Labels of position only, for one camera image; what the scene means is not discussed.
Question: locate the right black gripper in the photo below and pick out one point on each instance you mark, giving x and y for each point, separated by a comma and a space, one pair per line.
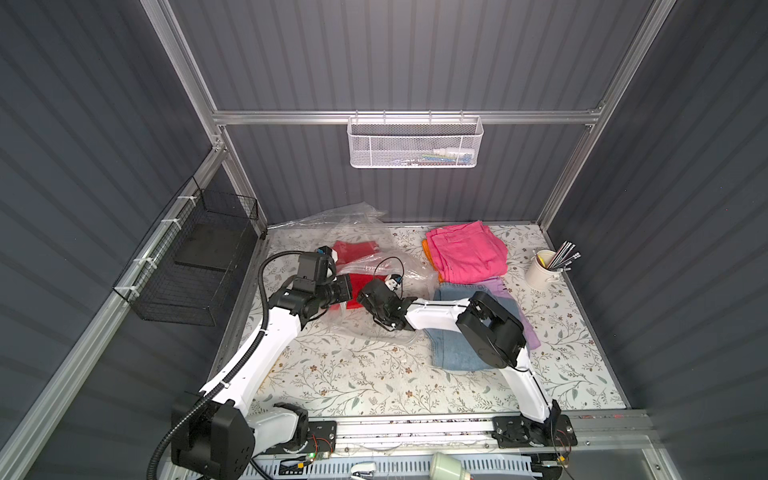
370, 295

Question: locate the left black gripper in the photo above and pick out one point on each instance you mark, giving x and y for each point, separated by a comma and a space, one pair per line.
345, 289

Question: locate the clear plastic vacuum bag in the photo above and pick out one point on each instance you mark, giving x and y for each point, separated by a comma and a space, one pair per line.
358, 223

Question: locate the blue grey cloth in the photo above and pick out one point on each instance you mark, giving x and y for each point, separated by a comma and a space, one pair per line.
450, 350

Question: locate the orange trousers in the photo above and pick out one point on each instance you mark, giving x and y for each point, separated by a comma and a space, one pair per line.
427, 253

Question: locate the pink cloth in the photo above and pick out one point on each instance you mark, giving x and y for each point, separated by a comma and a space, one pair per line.
467, 253

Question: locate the purple cloth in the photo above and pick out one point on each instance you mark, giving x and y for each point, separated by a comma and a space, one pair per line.
498, 289

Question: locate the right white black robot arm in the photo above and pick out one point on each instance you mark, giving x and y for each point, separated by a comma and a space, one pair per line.
495, 335

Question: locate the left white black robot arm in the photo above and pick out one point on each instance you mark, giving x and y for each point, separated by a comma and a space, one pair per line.
212, 432

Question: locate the folded red cloth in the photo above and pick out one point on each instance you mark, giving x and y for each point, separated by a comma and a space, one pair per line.
357, 260

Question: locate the floral table mat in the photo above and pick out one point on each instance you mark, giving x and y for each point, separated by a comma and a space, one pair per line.
345, 365

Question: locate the white pen cup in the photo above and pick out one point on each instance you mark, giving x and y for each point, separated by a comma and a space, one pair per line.
538, 276

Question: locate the items in white basket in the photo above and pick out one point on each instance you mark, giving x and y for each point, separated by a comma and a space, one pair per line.
433, 158

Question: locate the pale green lamp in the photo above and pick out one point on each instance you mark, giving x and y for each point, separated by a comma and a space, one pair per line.
445, 467

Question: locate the bundle of pens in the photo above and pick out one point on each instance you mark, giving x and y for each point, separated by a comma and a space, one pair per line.
563, 256

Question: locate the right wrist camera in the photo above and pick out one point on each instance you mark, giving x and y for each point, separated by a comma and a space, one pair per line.
394, 283

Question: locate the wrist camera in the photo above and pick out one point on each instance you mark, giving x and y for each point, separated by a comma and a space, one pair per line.
329, 252
394, 283

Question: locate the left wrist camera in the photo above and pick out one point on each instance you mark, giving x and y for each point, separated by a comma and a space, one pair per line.
329, 252

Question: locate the black wire mesh basket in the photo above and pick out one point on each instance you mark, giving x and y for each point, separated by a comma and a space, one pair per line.
195, 266

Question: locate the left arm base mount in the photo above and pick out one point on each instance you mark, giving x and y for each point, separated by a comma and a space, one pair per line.
317, 437

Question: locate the white wire mesh basket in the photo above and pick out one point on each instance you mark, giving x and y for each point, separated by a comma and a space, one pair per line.
372, 138

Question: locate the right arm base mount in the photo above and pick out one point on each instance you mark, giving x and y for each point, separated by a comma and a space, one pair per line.
518, 431

